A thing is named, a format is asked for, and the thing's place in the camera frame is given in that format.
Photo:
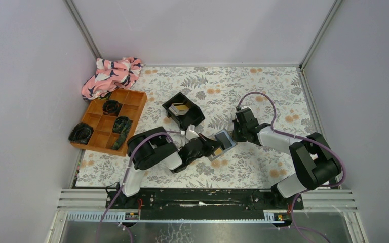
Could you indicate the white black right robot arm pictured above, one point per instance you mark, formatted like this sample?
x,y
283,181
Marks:
x,y
313,161

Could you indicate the floral patterned table mat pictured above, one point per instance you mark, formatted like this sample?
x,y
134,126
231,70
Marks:
x,y
275,94

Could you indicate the black plastic card tray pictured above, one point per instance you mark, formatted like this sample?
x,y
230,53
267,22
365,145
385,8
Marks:
x,y
193,117

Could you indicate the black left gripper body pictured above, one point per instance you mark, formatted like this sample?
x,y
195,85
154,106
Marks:
x,y
202,152

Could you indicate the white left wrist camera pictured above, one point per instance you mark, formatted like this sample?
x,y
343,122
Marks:
x,y
190,133

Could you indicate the dark rolled belt right compartment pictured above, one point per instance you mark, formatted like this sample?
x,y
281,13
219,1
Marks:
x,y
122,126

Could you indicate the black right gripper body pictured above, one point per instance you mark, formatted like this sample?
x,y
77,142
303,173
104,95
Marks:
x,y
238,131

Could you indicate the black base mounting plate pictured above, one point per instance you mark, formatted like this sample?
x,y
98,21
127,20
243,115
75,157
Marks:
x,y
202,204

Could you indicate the dark rolled belt outside tray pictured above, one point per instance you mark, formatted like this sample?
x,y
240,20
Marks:
x,y
81,133

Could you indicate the orange compartment organizer tray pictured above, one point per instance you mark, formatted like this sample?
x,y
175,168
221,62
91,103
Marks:
x,y
133,103

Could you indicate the gold card in tray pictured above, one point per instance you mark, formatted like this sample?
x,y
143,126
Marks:
x,y
180,107

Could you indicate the dark rolled belt upper compartment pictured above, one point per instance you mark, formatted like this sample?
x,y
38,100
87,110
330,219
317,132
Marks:
x,y
111,108

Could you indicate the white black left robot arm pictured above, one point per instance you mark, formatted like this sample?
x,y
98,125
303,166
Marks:
x,y
147,149

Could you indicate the silver card in tray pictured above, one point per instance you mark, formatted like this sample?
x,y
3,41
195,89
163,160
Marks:
x,y
175,112

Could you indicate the dark grey credit card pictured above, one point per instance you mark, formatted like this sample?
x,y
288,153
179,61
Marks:
x,y
226,141

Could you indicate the pink navy patterned cloth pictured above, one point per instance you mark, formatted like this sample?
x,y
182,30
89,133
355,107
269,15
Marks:
x,y
110,76

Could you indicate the dark rolled belt compartment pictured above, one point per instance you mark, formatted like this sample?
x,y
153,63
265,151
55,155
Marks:
x,y
122,126
111,108

